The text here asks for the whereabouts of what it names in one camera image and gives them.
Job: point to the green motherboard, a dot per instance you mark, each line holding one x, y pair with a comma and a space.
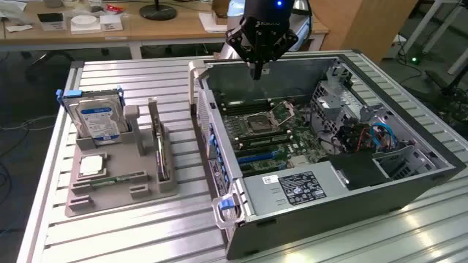
292, 142

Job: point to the black open PC case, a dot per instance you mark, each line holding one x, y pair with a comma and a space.
328, 219

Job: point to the perforated metal disk bay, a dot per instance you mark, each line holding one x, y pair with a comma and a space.
328, 109

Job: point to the graphics card with metal bracket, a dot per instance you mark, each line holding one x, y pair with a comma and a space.
163, 159

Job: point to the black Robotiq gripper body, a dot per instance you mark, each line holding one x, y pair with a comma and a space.
264, 24

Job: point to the green RAM stick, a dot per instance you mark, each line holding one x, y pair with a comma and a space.
110, 181

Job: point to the RAM stick with black chips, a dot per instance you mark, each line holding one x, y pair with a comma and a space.
263, 141

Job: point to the white paper tag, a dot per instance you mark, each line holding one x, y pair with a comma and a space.
18, 28

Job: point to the grey parts rack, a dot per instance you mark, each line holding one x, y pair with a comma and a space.
124, 164

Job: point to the red packet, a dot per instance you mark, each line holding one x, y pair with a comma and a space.
114, 8

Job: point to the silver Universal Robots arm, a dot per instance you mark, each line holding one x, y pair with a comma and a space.
234, 16

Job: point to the grey cup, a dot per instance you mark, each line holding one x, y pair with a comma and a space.
52, 3

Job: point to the CPU socket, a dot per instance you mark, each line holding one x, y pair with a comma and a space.
258, 122

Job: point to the small white labelled box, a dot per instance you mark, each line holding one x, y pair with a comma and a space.
110, 24

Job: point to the grey power supply unit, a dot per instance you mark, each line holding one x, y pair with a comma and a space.
263, 197

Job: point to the brown cardboard box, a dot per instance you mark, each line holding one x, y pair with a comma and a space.
219, 9

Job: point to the white booklet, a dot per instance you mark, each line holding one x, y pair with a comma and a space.
210, 23

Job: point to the metal socket cover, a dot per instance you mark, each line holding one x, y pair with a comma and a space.
283, 112

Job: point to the black round stand base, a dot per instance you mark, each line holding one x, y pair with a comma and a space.
158, 12

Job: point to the wooden cabinet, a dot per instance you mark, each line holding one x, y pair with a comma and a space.
366, 27

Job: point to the grey angled disk bay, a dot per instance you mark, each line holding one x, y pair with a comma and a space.
402, 164

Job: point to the green indicator light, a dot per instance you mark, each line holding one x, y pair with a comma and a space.
414, 59

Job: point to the wooden desk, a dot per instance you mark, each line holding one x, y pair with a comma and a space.
55, 38

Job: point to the white table frame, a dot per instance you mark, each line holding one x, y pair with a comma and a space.
456, 64

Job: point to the white box with black top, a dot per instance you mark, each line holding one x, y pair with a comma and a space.
51, 24

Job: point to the white floor socket box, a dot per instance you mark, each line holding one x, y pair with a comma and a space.
396, 49

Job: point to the hard disk in blue caddy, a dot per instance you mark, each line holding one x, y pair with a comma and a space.
96, 120

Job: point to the blue expansion slot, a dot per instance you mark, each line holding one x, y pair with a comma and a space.
256, 158

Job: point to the silver CPU chip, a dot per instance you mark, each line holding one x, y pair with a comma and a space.
91, 165

